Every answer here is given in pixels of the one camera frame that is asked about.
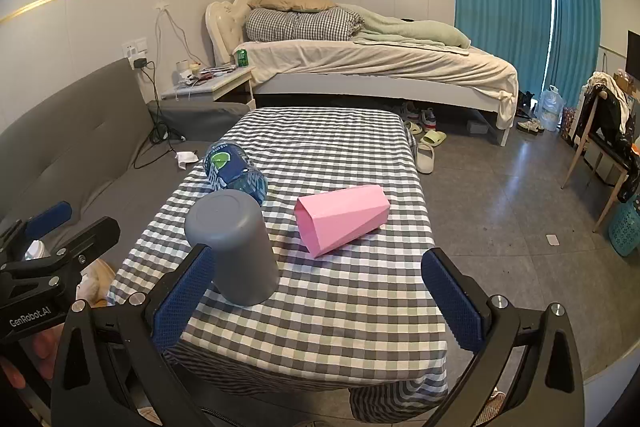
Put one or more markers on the person's left hand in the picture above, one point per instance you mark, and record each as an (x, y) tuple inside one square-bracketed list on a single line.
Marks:
[(42, 352)]

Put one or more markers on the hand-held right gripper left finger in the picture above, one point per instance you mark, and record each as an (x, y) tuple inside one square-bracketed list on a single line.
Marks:
[(182, 302)]

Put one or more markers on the narrow teal curtain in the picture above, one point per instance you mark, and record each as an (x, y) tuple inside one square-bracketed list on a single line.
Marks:
[(575, 22)]

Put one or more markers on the green slipper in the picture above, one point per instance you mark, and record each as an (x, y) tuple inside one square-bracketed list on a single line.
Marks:
[(433, 138), (414, 128)]

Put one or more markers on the teal laundry basket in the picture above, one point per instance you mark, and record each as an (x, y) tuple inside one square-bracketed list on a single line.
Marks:
[(625, 229)]

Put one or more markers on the grey fabric sofa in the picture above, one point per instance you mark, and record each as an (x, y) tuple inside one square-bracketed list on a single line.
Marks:
[(60, 142)]

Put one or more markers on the white sneakers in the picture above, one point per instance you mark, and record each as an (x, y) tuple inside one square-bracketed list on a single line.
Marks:
[(530, 126)]

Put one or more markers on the cream padded headboard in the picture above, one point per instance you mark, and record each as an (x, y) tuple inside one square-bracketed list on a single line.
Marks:
[(225, 24)]

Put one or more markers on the green drink can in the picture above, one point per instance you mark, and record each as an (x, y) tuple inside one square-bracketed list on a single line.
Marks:
[(242, 58)]

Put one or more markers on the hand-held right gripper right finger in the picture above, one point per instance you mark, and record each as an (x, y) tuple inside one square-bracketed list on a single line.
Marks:
[(452, 302)]

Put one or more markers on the pink faceted cup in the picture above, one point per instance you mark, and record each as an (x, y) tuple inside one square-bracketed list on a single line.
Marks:
[(340, 222)]

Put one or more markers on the checked quilt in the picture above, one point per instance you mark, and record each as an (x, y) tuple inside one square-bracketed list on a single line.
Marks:
[(300, 24)]

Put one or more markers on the wooden chair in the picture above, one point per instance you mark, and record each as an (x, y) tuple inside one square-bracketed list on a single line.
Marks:
[(600, 144)]

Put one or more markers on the checkered tablecloth table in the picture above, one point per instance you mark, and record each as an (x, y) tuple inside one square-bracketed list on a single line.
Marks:
[(325, 147)]

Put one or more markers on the white paper scrap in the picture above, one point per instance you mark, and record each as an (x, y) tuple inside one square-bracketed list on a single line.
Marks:
[(553, 240)]

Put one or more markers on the blue label water bottle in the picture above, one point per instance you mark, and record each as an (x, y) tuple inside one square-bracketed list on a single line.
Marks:
[(227, 162)]

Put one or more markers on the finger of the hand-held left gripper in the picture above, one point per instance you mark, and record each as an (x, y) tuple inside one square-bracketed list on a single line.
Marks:
[(50, 213), (95, 234)]

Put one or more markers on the crumpled white tissue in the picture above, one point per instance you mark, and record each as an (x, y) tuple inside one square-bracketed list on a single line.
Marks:
[(186, 158)]

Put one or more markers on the white wall socket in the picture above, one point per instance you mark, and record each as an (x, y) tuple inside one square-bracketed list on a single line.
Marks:
[(134, 47)]

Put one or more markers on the black monitor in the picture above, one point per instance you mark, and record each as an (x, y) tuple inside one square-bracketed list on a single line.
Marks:
[(634, 57)]

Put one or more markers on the white nightstand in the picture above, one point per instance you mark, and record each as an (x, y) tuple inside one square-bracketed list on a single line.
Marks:
[(225, 82)]

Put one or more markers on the grey box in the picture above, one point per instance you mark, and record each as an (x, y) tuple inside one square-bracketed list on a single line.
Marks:
[(478, 127)]

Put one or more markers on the black jacket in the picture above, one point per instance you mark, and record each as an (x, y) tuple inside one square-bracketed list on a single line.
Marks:
[(622, 142)]

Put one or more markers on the pale green blanket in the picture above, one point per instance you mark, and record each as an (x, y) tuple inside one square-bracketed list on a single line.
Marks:
[(415, 29)]

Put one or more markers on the white bed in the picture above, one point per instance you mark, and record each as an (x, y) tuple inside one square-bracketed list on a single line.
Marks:
[(380, 67)]

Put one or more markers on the clear water jug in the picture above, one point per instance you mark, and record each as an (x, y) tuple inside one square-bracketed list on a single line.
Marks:
[(551, 109)]

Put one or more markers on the white slipper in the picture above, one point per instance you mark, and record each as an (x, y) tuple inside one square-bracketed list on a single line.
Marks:
[(425, 158)]

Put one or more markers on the black charger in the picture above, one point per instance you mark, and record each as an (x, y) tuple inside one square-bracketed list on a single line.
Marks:
[(140, 64)]

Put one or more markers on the beige pillow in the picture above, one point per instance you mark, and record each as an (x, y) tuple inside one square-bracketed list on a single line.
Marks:
[(300, 3)]

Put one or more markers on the beige cloth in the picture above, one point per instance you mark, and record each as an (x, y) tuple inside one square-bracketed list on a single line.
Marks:
[(97, 279)]

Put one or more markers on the grey plastic cup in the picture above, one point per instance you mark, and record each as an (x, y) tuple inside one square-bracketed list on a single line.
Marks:
[(235, 247)]

